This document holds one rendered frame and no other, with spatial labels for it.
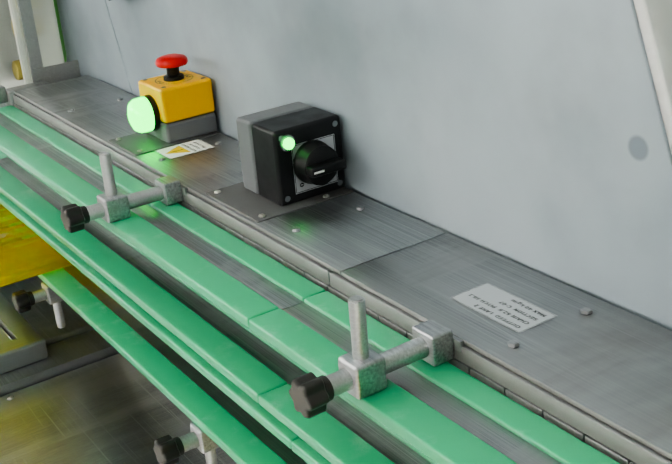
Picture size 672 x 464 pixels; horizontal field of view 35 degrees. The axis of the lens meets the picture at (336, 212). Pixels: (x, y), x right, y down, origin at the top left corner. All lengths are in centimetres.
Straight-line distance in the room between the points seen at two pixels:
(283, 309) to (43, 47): 95
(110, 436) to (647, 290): 74
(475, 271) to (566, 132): 15
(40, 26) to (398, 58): 88
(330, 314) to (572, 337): 21
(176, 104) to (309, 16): 27
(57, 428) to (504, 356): 74
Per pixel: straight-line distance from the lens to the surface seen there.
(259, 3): 118
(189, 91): 131
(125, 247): 127
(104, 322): 131
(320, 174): 103
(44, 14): 175
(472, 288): 87
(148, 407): 137
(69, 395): 144
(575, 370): 75
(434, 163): 97
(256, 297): 92
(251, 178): 110
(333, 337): 85
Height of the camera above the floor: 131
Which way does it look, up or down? 30 degrees down
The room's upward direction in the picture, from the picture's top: 108 degrees counter-clockwise
